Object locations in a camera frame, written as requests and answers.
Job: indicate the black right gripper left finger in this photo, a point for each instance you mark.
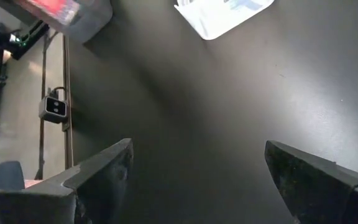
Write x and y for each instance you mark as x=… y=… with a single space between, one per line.
x=98 y=186

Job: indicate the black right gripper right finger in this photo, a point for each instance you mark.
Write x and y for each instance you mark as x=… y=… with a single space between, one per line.
x=322 y=193

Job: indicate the small grey stereo camera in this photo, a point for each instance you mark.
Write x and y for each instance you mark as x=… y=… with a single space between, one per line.
x=53 y=109

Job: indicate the clear plastic bin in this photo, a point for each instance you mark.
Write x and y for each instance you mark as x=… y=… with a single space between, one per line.
x=216 y=21

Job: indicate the grey translucent plastic bin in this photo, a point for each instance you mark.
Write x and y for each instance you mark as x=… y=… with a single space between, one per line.
x=95 y=18

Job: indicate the dark blue rounded seat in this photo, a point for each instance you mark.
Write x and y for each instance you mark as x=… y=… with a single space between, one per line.
x=2 y=175

